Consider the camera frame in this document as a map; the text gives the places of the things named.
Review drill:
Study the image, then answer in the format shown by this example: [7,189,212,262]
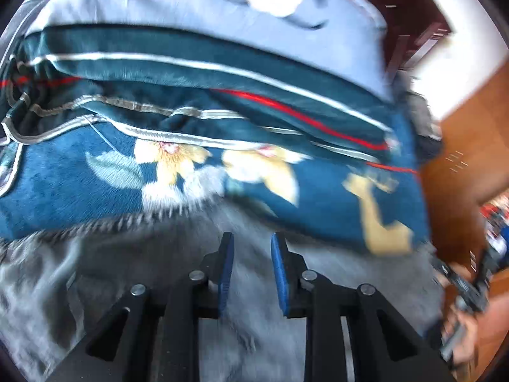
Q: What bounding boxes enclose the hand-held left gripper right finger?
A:
[270,231,458,382]

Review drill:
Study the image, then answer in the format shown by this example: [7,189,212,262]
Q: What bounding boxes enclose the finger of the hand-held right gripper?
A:
[430,255,454,287]

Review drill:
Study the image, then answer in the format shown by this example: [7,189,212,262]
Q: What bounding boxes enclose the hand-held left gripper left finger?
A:
[45,231,235,382]

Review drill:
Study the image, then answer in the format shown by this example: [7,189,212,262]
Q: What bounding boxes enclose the grey denim pants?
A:
[0,199,446,382]

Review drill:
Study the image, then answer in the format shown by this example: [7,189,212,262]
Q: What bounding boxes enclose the person's right hand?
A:
[444,263,480,369]

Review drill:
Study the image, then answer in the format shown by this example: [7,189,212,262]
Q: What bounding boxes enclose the orange wooden cabinet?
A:
[419,60,509,382]

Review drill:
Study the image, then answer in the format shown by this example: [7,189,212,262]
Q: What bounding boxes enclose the dark jacket pile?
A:
[398,75,444,162]

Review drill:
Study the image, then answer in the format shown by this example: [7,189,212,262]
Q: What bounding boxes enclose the blue deer print blanket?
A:
[0,115,432,256]

